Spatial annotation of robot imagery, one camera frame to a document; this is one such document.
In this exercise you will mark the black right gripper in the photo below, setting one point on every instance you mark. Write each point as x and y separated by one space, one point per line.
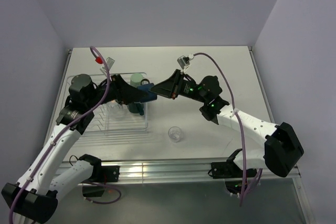
170 87

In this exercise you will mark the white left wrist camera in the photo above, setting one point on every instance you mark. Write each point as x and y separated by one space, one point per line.
104 67

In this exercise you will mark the dark green mug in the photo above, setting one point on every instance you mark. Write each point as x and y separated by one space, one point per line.
136 108

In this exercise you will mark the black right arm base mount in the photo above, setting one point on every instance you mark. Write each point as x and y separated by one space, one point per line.
225 170

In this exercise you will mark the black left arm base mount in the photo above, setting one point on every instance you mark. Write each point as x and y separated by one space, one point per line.
100 184

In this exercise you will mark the light green plastic cup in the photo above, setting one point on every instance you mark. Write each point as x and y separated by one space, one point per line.
135 79

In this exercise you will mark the dark blue mug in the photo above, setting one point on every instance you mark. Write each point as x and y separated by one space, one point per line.
145 86

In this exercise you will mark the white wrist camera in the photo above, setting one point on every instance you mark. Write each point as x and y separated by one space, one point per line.
185 62
104 67

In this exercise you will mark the small clear glass cup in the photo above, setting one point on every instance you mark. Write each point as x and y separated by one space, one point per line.
175 134

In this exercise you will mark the aluminium rail frame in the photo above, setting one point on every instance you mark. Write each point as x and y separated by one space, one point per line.
181 191

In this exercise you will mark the large clear glass cup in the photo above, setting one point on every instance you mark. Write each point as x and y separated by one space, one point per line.
115 110

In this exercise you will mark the clear wire dish rack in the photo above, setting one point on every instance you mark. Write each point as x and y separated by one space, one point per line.
103 124

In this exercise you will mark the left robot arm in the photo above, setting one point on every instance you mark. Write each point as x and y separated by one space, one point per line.
37 193

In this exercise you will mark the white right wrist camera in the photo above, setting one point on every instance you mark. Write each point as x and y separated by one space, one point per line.
185 62

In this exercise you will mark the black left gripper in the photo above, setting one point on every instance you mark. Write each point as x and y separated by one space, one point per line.
123 92

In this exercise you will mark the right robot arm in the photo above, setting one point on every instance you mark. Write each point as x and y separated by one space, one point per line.
280 148

